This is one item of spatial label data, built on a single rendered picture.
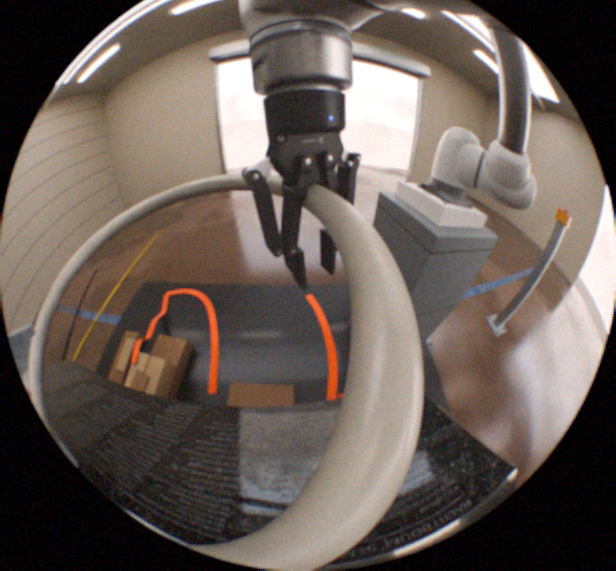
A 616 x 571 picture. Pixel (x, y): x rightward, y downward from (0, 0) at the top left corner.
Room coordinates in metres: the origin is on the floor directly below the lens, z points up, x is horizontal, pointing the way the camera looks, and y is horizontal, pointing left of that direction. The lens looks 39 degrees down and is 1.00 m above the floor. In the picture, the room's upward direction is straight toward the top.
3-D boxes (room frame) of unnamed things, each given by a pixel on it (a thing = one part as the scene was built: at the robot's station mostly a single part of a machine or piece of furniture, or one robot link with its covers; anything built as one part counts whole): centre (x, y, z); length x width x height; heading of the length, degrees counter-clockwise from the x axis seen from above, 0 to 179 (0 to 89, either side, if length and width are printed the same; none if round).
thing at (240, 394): (0.13, 0.21, 0.07); 0.30 x 0.12 x 0.12; 92
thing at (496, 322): (0.40, -1.61, 0.54); 0.20 x 0.20 x 1.09; 1
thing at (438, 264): (0.59, -0.54, 0.40); 0.50 x 0.50 x 0.80; 7
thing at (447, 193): (0.59, -0.52, 0.89); 0.22 x 0.18 x 0.06; 97
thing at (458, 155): (0.58, -0.55, 1.03); 0.18 x 0.16 x 0.22; 33
